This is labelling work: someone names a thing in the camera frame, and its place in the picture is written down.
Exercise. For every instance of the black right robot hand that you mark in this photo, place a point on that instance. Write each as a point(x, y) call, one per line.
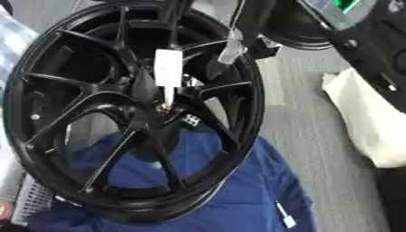
point(254, 21)

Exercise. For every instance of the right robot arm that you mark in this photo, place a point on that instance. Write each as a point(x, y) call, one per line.
point(370, 45)

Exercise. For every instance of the black spoked wheel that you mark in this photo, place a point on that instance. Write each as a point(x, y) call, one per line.
point(79, 90)

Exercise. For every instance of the black round tyre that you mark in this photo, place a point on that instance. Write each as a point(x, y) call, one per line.
point(297, 33)

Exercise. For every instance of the white cloth bag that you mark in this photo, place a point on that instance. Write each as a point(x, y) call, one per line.
point(370, 117)

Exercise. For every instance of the grey mesh basket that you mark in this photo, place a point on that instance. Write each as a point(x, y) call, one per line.
point(32, 199)

